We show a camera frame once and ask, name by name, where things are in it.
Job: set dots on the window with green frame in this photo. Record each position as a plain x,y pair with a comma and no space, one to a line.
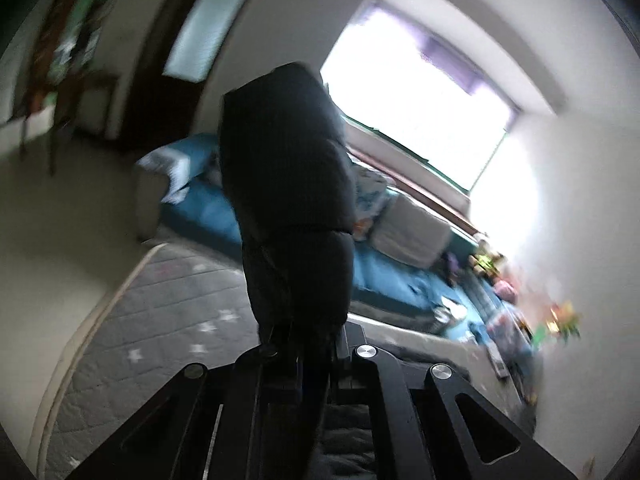
398,79

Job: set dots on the colourful pinwheel toy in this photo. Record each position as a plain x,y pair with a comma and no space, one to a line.
561,323

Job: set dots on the grey star quilted bed cover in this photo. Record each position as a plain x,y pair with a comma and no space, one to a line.
177,307

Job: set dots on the right butterfly pillow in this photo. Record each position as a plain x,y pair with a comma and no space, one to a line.
372,188

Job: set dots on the brown wooden door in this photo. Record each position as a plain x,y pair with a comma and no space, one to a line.
177,57

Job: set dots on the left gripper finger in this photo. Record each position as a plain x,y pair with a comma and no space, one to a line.
352,349

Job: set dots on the black puffer jacket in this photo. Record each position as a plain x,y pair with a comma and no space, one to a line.
286,171

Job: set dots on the plush toy animals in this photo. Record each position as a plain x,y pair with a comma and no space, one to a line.
487,264

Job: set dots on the grey plain pillow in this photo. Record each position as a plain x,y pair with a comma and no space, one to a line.
410,233

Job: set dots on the wooden display cabinet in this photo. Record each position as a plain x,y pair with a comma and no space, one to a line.
66,36

